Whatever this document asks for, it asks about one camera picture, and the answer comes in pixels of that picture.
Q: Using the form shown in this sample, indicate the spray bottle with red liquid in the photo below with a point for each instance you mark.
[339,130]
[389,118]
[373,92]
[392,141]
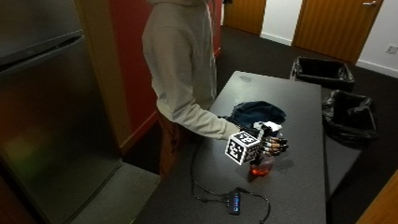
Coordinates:
[261,165]

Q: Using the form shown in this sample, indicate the white marker cube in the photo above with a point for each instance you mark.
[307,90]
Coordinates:
[243,147]

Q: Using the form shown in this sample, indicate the dark blue cloth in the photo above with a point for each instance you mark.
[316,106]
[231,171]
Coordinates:
[257,112]

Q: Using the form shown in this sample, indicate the black lined waste bin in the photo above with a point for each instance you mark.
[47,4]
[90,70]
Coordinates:
[349,117]
[323,72]

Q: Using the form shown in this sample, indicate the black usb hub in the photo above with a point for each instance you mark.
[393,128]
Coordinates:
[235,202]

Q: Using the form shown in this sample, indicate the person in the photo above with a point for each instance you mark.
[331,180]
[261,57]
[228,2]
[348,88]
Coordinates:
[183,68]

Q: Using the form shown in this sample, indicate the stainless steel refrigerator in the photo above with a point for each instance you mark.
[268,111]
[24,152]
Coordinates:
[50,118]

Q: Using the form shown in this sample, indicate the white wall outlet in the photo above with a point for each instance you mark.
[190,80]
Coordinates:
[392,48]

